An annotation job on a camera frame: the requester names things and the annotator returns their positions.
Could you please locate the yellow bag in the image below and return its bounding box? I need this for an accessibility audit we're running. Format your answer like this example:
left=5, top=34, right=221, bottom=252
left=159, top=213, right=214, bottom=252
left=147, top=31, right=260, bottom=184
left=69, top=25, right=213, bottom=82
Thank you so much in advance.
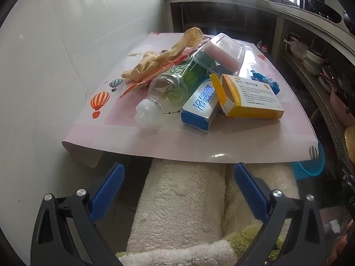
left=344, top=126, right=355, bottom=156

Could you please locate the white plastic bag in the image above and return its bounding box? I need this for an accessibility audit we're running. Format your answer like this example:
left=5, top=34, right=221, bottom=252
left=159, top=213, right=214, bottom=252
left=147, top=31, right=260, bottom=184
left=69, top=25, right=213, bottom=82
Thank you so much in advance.
left=286, top=37, right=308, bottom=59

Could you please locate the stack of white bowls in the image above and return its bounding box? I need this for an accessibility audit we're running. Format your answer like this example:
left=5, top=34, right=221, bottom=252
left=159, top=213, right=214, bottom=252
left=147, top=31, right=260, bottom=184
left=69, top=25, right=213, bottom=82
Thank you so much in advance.
left=302, top=48, right=325, bottom=75

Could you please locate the red snack bag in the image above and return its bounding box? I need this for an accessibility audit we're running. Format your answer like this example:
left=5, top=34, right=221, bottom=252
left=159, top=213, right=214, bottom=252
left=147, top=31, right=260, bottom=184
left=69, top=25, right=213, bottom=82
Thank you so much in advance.
left=119, top=53, right=195, bottom=99

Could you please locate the blue plastic basket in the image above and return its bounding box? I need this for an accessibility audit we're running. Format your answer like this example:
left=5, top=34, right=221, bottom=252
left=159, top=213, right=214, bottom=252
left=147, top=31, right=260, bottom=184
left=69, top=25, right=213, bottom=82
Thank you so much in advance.
left=291, top=139, right=325, bottom=180

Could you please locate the stack of plates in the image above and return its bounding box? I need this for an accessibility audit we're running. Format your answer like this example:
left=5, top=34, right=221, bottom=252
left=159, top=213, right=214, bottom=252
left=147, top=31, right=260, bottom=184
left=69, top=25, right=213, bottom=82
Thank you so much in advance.
left=318, top=66, right=337, bottom=93

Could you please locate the clear bottle with green label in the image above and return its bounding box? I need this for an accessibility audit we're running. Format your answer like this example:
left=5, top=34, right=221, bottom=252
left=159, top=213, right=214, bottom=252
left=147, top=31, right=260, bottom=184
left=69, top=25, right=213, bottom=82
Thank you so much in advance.
left=134, top=61, right=217, bottom=129

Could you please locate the green fluffy cloth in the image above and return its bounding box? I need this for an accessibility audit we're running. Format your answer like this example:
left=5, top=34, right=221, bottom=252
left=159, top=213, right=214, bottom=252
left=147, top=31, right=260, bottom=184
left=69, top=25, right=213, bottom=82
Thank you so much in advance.
left=115, top=224, right=283, bottom=261

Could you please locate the blue and white toothpaste box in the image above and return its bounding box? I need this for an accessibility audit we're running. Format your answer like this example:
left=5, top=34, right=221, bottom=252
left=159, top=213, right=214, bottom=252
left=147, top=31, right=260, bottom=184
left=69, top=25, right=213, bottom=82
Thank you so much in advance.
left=181, top=79, right=222, bottom=133

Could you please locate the yellow and white medicine box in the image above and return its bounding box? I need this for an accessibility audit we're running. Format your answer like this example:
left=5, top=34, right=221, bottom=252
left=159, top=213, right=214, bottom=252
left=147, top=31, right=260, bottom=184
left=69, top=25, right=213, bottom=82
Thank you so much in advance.
left=209, top=73, right=285, bottom=119

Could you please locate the black wok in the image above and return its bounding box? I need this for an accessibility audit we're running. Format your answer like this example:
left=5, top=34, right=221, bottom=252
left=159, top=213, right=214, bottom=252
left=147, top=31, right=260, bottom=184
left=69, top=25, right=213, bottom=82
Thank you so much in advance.
left=307, top=0, right=343, bottom=24

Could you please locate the pink pot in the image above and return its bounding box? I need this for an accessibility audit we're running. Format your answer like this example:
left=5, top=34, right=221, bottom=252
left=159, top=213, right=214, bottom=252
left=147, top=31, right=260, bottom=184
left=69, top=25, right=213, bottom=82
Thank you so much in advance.
left=329, top=87, right=355, bottom=126

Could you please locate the clear plastic clamshell box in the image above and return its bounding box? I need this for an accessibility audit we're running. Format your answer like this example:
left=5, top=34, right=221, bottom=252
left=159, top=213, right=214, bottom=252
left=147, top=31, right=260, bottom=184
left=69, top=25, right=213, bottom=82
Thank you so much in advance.
left=191, top=33, right=246, bottom=72

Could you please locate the crumpled tan paper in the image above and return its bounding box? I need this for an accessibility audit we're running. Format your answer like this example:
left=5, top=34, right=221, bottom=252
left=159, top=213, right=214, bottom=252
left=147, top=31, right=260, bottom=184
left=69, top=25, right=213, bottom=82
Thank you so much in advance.
left=121, top=27, right=204, bottom=82

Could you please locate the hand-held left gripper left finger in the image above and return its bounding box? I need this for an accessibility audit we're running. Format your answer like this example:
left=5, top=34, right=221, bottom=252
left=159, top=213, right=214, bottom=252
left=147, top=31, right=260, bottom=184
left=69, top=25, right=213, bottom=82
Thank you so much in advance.
left=30, top=162, right=125, bottom=266

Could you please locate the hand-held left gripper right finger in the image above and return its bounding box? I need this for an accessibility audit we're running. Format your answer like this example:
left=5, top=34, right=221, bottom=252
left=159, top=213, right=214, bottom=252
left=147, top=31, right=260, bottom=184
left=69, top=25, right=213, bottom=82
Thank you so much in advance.
left=234, top=162, right=329, bottom=266

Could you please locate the kitchen counter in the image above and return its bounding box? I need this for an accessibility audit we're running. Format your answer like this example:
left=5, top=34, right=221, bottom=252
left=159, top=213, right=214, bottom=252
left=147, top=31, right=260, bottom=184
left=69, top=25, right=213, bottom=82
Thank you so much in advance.
left=164, top=0, right=355, bottom=61

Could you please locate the perforated metal shelf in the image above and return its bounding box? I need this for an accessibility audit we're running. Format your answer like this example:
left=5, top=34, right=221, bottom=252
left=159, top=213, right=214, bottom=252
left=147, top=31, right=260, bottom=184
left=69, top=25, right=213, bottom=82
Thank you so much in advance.
left=283, top=53, right=355, bottom=169

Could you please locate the blue candy wrapper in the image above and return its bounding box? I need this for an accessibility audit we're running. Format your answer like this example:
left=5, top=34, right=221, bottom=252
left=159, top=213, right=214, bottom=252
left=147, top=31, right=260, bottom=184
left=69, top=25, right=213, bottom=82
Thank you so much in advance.
left=250, top=70, right=280, bottom=95

